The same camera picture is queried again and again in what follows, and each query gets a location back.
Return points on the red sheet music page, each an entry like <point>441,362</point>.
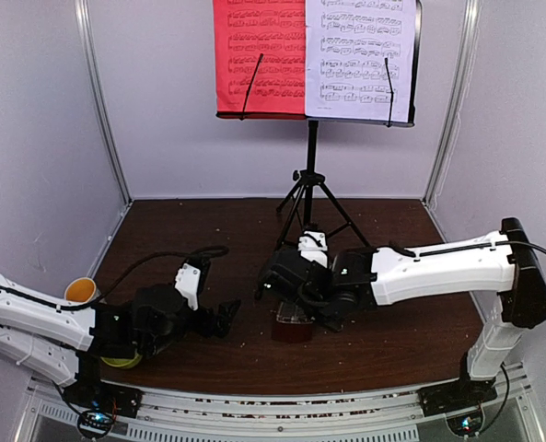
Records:
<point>260,51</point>

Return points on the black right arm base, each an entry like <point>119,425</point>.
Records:
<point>455,395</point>

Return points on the lime green bowl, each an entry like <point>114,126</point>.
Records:
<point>122,363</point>

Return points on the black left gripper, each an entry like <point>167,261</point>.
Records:
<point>223,319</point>

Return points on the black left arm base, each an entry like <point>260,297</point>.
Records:
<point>105,397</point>

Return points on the white sheet music page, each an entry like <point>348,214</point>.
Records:
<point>361,60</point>

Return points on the aluminium frame post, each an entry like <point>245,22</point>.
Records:
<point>85,30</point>
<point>460,86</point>

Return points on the aluminium front rail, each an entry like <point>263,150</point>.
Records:
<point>375,415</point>

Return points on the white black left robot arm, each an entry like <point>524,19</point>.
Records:
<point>64,340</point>

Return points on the brown wooden metronome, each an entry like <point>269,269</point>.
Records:
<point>290,324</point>

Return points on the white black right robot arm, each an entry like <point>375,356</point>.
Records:
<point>328,288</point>

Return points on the right aluminium frame post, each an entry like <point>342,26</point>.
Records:
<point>460,86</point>

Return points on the left aluminium frame post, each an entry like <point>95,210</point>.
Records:
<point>85,30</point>

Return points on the patterned mug yellow inside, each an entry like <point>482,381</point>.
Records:
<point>82,290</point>

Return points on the black perforated music stand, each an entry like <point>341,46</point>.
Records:
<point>298,202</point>

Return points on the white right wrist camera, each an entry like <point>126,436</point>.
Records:
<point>312,246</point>

